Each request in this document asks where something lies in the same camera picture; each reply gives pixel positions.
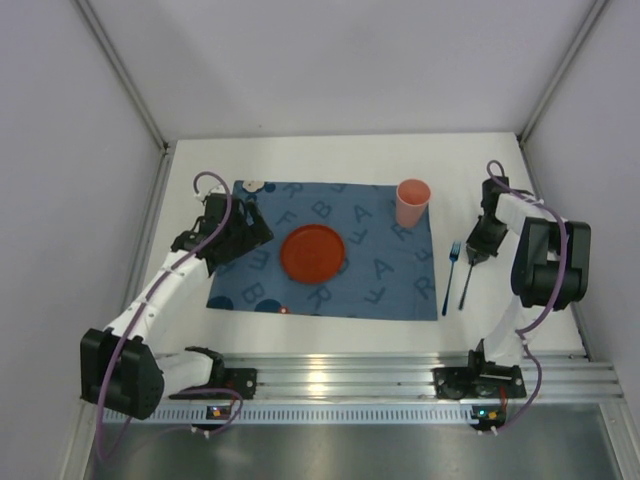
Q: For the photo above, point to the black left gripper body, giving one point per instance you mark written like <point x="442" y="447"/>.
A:
<point x="255" y="228"/>

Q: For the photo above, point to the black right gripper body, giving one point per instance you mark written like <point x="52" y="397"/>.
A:
<point x="480" y="251"/>

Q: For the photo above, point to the blue metal fork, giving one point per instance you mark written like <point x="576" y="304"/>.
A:
<point x="453" y="258"/>

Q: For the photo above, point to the blue metal spoon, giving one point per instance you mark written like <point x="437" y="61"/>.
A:
<point x="462" y="300"/>

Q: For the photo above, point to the red plastic plate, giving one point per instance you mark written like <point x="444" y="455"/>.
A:
<point x="312" y="254"/>

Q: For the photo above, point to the pink plastic cup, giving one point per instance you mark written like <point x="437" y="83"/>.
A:
<point x="412" y="199"/>

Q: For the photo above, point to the blue letter-print placemat cloth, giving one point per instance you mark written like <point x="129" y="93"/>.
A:
<point x="388" y="273"/>

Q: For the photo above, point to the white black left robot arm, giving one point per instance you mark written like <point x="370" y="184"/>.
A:
<point x="120" y="366"/>

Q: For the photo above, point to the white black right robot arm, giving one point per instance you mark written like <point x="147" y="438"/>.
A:
<point x="550" y="269"/>

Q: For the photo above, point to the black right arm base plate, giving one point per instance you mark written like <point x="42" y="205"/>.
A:
<point x="478" y="379"/>

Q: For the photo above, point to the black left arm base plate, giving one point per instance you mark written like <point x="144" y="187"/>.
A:
<point x="241" y="380"/>

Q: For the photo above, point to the aluminium rail frame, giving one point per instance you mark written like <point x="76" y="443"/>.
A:
<point x="333" y="359"/>

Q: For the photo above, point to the perforated grey cable duct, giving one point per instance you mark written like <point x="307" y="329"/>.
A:
<point x="350" y="414"/>

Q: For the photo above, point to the left aluminium corner post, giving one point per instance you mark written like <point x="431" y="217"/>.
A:
<point x="90" y="17"/>

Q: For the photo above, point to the aluminium corner post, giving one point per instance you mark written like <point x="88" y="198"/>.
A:
<point x="587" y="25"/>
<point x="90" y="17"/>

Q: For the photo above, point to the right aluminium corner post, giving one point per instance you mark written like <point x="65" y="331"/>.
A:
<point x="587" y="25"/>

